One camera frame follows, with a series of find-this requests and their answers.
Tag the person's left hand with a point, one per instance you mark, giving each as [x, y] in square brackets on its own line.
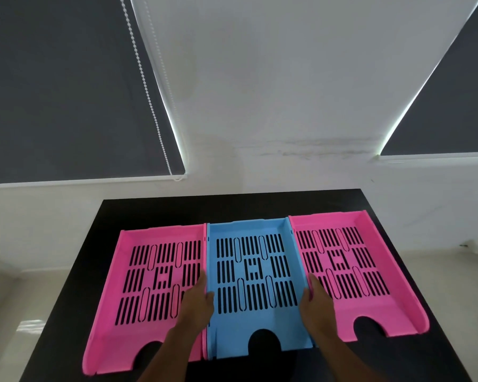
[195, 312]

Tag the person's right hand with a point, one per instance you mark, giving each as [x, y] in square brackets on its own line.
[318, 314]

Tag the person's right thumb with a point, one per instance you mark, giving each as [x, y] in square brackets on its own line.
[304, 306]

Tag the person's left thumb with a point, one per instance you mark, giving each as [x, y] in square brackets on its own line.
[211, 304]

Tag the blue plastic paper tray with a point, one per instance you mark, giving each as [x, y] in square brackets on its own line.
[259, 328]

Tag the person's left forearm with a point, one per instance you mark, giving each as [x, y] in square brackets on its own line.
[167, 354]

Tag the person's right forearm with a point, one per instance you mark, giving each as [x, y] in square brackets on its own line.
[342, 360]

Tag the pink plastic paper tray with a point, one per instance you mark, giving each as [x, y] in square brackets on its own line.
[119, 334]
[398, 314]

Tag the dark grey roller blind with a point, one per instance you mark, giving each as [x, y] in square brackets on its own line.
[454, 95]
[63, 87]

